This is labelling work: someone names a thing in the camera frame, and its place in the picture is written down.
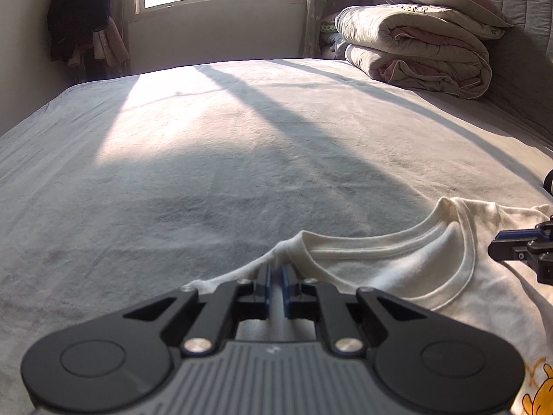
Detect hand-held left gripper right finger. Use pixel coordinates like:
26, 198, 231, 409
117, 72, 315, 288
281, 264, 429, 355

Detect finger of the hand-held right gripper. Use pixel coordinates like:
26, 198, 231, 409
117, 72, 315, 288
487, 242, 531, 262
494, 220, 553, 243

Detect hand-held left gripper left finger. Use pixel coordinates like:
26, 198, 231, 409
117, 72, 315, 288
123, 263, 273, 355

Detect cream t-shirt with bear print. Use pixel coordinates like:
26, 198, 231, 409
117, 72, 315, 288
184, 196, 553, 415

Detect hanging pink clothes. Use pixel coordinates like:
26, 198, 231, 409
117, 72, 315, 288
93, 16, 130, 68

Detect hanging dark clothes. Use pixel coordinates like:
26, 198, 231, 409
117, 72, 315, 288
47, 0, 114, 64

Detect bed with grey sheet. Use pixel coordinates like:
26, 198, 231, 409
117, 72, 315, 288
0, 57, 553, 415

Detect grey quilted headboard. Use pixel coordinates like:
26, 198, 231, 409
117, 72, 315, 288
464, 0, 553, 156

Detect folded beige quilt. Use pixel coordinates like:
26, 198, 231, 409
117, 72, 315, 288
335, 3, 493, 99

